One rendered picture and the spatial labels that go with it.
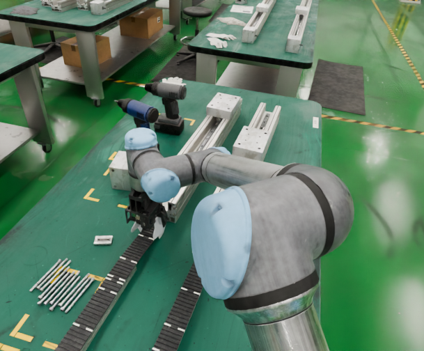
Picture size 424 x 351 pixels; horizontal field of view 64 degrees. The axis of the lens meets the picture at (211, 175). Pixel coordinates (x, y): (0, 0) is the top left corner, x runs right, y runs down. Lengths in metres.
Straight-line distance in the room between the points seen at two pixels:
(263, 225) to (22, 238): 0.89
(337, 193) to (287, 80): 2.28
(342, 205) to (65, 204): 0.96
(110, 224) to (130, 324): 0.34
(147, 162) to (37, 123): 2.08
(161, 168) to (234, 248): 0.42
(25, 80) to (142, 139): 1.91
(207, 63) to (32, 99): 1.28
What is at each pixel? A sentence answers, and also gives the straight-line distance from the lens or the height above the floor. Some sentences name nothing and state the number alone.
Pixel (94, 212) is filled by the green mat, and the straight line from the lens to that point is 1.16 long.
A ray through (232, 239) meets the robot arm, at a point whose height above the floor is 1.31.
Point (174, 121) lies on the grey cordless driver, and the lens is 1.48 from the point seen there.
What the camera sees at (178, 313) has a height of 0.81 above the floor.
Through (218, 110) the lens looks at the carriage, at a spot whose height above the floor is 0.90.
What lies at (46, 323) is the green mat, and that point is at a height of 0.78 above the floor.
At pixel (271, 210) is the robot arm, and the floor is 1.32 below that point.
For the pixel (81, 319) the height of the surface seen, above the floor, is 0.81.
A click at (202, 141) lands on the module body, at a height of 0.82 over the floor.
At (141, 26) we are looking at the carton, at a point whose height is 0.36.
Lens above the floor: 1.57
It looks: 38 degrees down
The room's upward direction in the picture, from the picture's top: 4 degrees clockwise
